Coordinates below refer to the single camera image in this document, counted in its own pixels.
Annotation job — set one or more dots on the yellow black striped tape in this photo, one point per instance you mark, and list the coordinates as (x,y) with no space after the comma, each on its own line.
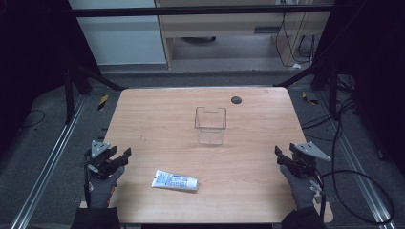
(309,99)
(102,102)

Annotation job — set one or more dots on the person's right hand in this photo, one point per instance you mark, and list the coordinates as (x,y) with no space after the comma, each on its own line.
(299,191)

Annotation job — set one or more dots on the clear plastic container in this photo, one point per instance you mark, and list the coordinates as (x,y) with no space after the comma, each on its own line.
(210,125)

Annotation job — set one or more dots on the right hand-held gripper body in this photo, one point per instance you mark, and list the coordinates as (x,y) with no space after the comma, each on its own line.
(306,156)

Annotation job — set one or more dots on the white tube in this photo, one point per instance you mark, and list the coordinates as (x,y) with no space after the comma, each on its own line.
(174,180)

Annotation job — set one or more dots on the metal floor rail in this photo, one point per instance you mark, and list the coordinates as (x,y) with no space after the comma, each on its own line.
(47,171)
(366,187)

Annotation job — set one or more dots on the dark round table grommet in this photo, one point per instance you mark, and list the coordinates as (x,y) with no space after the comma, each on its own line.
(236,100)

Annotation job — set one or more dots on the black curtain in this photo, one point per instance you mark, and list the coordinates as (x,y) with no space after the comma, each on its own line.
(31,63)
(375,63)

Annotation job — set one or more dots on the black metal stand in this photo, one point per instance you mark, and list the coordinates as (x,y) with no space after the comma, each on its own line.
(332,89)
(69,95)

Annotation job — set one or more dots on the light wooden desk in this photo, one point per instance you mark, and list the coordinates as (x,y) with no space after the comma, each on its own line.
(223,27)

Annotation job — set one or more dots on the white plug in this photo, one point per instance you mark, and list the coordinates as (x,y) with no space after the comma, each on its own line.
(296,66)

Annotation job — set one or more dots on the person's left hand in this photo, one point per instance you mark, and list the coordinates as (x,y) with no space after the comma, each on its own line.
(102,189)

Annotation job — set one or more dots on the black horizontal frame bar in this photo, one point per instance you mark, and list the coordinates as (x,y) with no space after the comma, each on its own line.
(191,11)

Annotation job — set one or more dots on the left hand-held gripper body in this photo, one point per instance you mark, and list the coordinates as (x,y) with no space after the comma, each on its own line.
(99,152)

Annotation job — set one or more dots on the white cabinet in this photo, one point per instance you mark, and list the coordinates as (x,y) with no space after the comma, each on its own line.
(121,38)

